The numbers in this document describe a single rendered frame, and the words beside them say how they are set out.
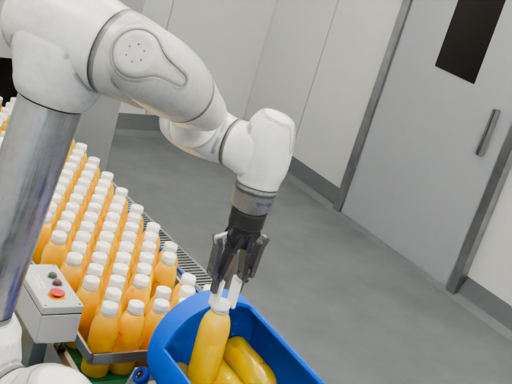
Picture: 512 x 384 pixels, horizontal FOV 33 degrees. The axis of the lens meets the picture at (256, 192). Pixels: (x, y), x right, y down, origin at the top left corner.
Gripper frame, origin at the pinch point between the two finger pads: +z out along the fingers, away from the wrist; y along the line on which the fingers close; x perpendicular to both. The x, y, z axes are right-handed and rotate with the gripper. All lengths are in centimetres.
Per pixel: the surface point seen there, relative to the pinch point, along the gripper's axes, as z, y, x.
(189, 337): 17.8, 1.2, 10.0
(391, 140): 58, 316, 286
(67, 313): 20.5, -22.1, 26.9
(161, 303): 19.3, 2.8, 27.5
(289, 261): 127, 222, 240
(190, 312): 8.3, -3.3, 6.1
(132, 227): 19, 13, 69
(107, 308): 19.5, -12.3, 26.8
